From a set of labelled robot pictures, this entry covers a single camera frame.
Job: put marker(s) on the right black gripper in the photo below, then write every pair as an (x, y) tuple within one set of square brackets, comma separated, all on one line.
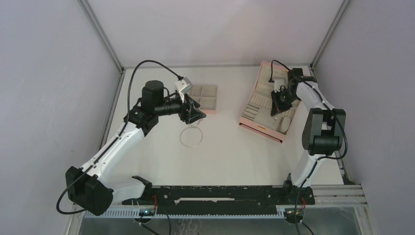
[(276, 109)]

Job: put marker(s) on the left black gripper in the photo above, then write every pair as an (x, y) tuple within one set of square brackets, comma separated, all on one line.
[(195, 114)]

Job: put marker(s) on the pink compartment tray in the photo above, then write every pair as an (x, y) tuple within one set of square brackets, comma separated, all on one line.
[(206, 96)]

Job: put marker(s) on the pink jewelry box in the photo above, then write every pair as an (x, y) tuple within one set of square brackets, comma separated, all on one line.
[(256, 116)]

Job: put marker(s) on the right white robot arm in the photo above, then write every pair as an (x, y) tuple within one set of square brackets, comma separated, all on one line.
[(323, 133)]

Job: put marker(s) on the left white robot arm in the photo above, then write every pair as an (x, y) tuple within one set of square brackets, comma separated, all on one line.
[(89, 186)]

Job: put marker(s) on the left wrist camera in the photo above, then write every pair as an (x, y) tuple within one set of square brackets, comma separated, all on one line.
[(183, 86)]

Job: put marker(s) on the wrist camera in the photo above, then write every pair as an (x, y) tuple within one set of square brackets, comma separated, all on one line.
[(279, 83), (183, 86)]

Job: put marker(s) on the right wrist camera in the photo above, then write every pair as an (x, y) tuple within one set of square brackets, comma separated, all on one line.
[(279, 83)]

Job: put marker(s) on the black mounting rail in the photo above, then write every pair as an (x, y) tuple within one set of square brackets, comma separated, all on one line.
[(199, 197)]

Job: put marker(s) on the white slotted cable duct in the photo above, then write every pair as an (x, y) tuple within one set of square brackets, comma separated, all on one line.
[(243, 212)]

